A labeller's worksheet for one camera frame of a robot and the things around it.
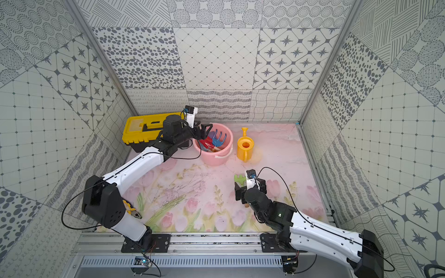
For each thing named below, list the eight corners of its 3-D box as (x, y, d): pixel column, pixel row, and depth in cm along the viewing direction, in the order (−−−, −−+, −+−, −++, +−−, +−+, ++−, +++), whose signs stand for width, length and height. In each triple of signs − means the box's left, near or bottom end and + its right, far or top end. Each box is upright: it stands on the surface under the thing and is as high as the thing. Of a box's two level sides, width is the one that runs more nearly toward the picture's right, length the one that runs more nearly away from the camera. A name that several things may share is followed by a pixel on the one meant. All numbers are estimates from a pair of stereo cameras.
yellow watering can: (237, 166, 102) (238, 153, 91) (236, 140, 115) (237, 126, 104) (252, 166, 102) (254, 153, 91) (249, 140, 115) (251, 126, 104)
